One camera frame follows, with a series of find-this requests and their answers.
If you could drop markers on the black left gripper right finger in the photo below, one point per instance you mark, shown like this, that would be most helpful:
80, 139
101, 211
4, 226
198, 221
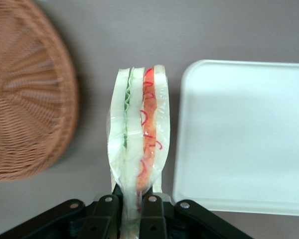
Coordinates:
153, 219

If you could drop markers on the beige plastic tray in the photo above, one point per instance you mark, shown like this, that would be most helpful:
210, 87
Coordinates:
239, 137

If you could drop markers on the brown wicker basket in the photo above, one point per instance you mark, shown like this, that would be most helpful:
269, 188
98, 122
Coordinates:
27, 99

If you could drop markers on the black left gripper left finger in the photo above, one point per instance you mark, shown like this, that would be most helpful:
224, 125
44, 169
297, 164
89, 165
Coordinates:
99, 219

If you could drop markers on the triangle sandwich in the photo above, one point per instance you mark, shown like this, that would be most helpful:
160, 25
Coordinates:
132, 124

